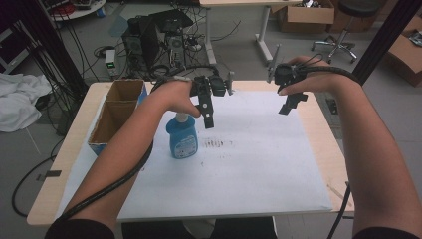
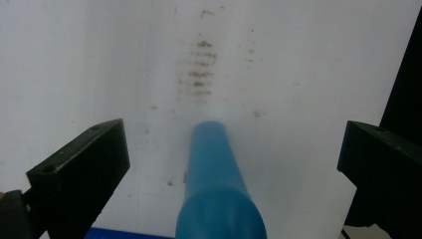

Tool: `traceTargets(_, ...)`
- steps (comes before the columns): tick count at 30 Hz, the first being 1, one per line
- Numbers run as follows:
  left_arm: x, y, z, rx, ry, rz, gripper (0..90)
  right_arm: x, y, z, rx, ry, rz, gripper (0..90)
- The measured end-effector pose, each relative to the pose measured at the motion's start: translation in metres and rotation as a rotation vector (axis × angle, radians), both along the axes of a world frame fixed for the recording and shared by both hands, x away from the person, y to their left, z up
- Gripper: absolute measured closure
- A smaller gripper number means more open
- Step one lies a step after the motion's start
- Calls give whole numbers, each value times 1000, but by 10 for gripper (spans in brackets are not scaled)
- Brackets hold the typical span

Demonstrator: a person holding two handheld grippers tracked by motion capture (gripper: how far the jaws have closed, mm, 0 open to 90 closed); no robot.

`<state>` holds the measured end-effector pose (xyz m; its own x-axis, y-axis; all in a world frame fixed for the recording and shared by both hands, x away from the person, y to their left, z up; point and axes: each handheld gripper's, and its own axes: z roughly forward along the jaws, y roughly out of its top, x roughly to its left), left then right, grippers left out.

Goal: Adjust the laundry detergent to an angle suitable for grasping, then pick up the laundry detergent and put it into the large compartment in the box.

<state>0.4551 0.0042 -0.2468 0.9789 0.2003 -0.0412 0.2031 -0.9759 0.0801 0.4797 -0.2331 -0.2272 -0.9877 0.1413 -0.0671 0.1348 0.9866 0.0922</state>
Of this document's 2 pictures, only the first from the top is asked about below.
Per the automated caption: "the white cloth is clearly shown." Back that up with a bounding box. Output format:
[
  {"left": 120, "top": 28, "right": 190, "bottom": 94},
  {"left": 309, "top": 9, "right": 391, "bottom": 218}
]
[{"left": 0, "top": 73, "right": 54, "bottom": 133}]

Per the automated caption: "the white desk frame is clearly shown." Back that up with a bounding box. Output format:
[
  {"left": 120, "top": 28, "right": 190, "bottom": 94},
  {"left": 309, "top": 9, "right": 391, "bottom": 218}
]
[{"left": 198, "top": 0, "right": 304, "bottom": 66}]

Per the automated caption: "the person's right hand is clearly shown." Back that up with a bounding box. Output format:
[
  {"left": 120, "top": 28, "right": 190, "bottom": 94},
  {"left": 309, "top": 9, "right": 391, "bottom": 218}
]
[{"left": 278, "top": 55, "right": 354, "bottom": 98}]

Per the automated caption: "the round white table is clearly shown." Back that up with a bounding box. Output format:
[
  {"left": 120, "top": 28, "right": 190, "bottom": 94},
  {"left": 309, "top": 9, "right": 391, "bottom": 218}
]
[{"left": 49, "top": 0, "right": 107, "bottom": 22}]

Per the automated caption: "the open brown cardboard box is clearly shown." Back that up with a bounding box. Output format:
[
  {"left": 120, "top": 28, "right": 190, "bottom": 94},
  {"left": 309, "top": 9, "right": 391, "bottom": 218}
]
[{"left": 276, "top": 0, "right": 336, "bottom": 35}]

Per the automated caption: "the large brown cardboard box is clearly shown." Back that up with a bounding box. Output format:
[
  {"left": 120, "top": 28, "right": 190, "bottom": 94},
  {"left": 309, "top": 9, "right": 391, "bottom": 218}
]
[{"left": 384, "top": 15, "right": 422, "bottom": 89}]

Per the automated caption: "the white power supply unit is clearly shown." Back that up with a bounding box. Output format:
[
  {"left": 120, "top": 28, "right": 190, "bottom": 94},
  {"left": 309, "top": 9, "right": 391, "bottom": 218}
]
[{"left": 104, "top": 49, "right": 117, "bottom": 79}]

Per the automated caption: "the black office stool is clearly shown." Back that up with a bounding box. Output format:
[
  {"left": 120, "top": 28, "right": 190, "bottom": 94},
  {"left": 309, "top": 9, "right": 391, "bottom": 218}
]
[{"left": 310, "top": 0, "right": 376, "bottom": 66}]

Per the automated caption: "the grey tape strip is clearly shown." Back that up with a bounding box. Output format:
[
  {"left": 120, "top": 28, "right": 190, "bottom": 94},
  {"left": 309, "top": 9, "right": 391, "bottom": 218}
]
[{"left": 35, "top": 169, "right": 63, "bottom": 182}]

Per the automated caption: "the black floor cable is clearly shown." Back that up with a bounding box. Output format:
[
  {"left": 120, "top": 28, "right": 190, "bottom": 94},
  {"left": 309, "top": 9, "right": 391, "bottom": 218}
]
[{"left": 11, "top": 136, "right": 66, "bottom": 219}]

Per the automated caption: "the person's left hand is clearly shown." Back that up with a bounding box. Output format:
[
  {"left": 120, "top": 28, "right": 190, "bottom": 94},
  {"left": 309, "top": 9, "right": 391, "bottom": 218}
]
[{"left": 149, "top": 79, "right": 202, "bottom": 120}]

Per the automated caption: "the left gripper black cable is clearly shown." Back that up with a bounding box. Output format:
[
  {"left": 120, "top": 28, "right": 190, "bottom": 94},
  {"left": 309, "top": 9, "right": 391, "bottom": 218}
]
[{"left": 59, "top": 65, "right": 221, "bottom": 223}]

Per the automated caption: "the black metal stand post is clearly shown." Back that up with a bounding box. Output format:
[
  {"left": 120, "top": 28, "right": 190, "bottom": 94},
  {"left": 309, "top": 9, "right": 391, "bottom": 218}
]
[
  {"left": 350, "top": 0, "right": 422, "bottom": 87},
  {"left": 19, "top": 0, "right": 90, "bottom": 100}
]

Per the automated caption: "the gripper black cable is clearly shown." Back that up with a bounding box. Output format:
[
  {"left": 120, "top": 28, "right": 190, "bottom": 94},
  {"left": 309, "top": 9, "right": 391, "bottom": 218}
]
[
  {"left": 292, "top": 53, "right": 363, "bottom": 87},
  {"left": 59, "top": 65, "right": 221, "bottom": 223}
]

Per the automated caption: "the person's black left sleeve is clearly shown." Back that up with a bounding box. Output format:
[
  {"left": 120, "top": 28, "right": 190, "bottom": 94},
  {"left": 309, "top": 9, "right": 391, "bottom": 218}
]
[{"left": 44, "top": 216, "right": 117, "bottom": 239}]

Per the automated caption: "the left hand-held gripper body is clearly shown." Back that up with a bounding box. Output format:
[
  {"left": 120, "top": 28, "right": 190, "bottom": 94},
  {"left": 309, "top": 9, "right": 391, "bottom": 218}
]
[{"left": 190, "top": 71, "right": 236, "bottom": 101}]

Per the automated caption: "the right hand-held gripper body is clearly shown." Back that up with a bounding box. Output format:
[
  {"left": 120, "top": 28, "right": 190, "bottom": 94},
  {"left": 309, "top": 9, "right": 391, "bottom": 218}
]
[{"left": 266, "top": 43, "right": 311, "bottom": 95}]

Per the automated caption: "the white paper sheet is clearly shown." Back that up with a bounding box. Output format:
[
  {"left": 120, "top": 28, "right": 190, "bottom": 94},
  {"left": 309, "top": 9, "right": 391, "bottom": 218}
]
[{"left": 55, "top": 89, "right": 334, "bottom": 223}]

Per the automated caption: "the blue cardboard box with divider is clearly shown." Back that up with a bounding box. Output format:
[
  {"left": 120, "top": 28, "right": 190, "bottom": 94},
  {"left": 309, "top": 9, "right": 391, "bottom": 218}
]
[{"left": 87, "top": 79, "right": 148, "bottom": 157}]

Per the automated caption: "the blue detergent bottle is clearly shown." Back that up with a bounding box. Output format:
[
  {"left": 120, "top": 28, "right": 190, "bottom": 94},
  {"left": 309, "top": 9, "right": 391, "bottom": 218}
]
[{"left": 165, "top": 113, "right": 199, "bottom": 160}]

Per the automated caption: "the person's black sleeve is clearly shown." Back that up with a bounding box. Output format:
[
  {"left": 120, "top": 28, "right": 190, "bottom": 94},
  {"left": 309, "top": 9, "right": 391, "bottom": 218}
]
[
  {"left": 351, "top": 226, "right": 422, "bottom": 239},
  {"left": 44, "top": 216, "right": 117, "bottom": 239}
]

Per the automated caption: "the person's black right sleeve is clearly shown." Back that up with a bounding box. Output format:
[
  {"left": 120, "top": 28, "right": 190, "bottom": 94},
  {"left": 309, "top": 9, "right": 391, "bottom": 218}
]
[{"left": 351, "top": 226, "right": 422, "bottom": 239}]

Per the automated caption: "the grey computer tower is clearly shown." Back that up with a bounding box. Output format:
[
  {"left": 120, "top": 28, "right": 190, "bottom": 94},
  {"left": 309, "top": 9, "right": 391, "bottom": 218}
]
[{"left": 165, "top": 33, "right": 187, "bottom": 69}]

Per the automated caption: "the black computer tower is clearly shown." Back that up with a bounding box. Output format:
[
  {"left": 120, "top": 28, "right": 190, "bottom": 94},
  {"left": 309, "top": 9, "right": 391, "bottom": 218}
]
[{"left": 120, "top": 15, "right": 161, "bottom": 73}]

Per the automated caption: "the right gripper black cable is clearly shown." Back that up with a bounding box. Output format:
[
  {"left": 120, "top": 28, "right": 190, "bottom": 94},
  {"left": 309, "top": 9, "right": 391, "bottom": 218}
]
[{"left": 292, "top": 53, "right": 363, "bottom": 87}]

